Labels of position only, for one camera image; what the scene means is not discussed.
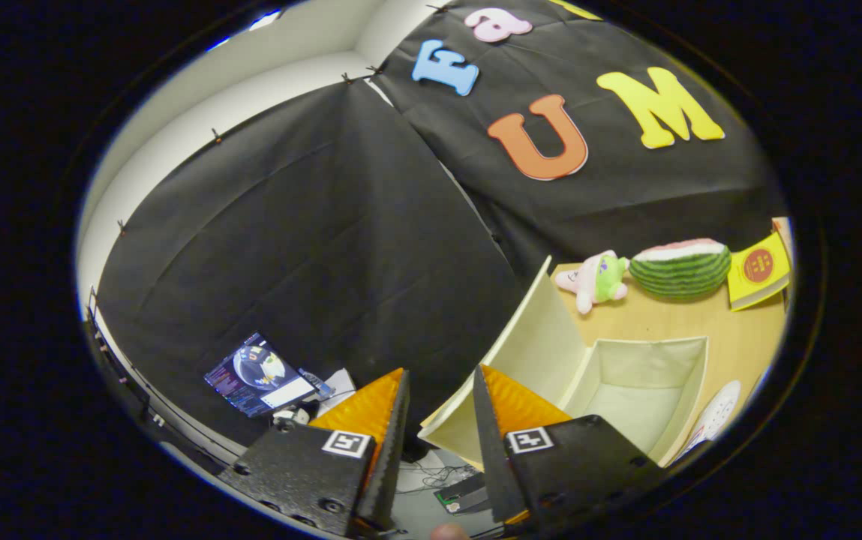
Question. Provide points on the white paper sheets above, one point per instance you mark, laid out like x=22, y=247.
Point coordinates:
x=340, y=382

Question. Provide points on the tablet with lit screen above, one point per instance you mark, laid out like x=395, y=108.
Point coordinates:
x=258, y=371

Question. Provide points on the small black device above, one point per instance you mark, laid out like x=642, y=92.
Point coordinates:
x=468, y=491

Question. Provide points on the watermelon slice plush toy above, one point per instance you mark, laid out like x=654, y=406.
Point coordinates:
x=682, y=274

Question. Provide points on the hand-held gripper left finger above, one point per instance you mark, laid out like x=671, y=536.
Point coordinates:
x=389, y=465

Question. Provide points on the pink and green plush toy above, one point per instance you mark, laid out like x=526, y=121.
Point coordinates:
x=607, y=277

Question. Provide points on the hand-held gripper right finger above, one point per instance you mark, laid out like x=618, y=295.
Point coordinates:
x=492, y=457

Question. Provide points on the white canvas shoe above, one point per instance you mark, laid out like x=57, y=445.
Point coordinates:
x=723, y=409

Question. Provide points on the cream fabric storage box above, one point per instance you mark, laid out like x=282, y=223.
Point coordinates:
x=648, y=360

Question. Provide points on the yellow book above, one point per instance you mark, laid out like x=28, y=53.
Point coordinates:
x=757, y=266

